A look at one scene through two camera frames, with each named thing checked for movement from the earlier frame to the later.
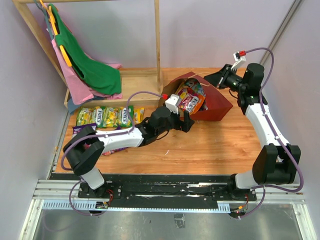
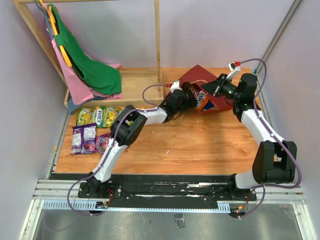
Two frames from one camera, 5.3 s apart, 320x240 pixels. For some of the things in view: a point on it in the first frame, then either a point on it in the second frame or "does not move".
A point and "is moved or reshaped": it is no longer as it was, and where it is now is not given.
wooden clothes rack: [138, 85] does not move
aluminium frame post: [289, 16] does not move
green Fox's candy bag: [117, 116] does not move
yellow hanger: [52, 20] does not move
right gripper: [216, 79] → [215, 87]
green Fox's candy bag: [91, 115] does not move
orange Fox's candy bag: [195, 104] is moved or reshaped
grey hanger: [46, 18] does not move
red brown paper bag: [217, 104] is moved or reshaped
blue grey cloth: [72, 107] does not move
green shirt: [103, 78] does not move
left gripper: [185, 125] → [191, 102]
